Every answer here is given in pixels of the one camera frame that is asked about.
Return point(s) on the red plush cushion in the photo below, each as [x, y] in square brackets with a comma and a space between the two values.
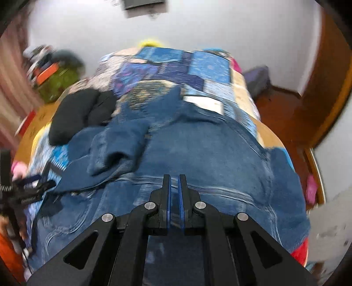
[301, 253]

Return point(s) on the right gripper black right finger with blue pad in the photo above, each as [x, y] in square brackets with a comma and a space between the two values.
[198, 218]

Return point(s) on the small black wall monitor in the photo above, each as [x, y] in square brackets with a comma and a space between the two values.
[131, 4]

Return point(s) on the black folded garment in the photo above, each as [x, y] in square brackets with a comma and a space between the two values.
[79, 110]

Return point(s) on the red box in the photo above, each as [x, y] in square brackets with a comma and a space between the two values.
[25, 123]

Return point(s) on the orange box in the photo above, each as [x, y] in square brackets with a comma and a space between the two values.
[45, 74]

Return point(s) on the white suitcase with stickers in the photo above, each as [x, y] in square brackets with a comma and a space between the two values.
[330, 234]

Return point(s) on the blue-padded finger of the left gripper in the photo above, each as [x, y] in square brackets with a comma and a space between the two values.
[27, 180]

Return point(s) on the blue denim jacket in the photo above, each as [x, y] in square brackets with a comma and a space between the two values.
[115, 168]

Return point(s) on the pink croc shoe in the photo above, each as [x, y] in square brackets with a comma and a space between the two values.
[311, 190]

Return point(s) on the grey purple backpack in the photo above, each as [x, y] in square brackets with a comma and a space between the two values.
[257, 80]

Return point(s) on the wooden lap desk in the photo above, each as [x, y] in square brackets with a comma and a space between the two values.
[43, 116]

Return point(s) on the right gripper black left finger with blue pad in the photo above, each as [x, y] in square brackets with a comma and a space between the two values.
[152, 218]

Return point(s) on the blue patchwork quilt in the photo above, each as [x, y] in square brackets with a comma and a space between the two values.
[143, 72]

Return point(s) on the colourful fleece blanket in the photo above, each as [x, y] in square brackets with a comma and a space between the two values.
[263, 134]

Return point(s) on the striped red curtain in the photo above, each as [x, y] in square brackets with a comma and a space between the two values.
[18, 98]

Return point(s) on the wooden door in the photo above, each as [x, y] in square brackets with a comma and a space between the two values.
[326, 91]

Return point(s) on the green storage box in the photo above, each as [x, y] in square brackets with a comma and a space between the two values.
[52, 87]

